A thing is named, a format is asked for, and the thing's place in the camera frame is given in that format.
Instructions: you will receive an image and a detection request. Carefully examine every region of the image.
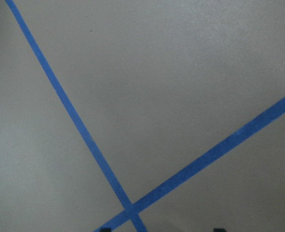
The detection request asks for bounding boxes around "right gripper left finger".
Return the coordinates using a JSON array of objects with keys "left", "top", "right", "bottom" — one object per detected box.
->
[{"left": 100, "top": 228, "right": 111, "bottom": 232}]

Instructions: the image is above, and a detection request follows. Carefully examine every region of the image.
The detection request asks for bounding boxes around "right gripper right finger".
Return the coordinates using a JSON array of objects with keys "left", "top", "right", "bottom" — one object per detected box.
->
[{"left": 213, "top": 228, "right": 224, "bottom": 232}]

